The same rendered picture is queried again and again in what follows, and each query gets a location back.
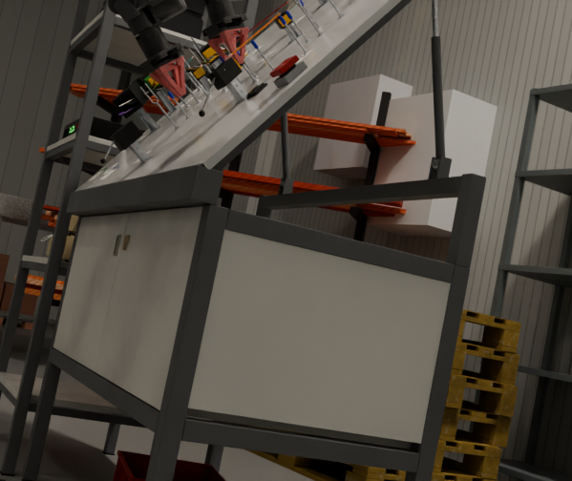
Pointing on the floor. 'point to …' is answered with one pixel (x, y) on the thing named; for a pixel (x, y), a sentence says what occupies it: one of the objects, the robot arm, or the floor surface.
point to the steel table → (18, 209)
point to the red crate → (130, 467)
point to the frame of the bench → (177, 404)
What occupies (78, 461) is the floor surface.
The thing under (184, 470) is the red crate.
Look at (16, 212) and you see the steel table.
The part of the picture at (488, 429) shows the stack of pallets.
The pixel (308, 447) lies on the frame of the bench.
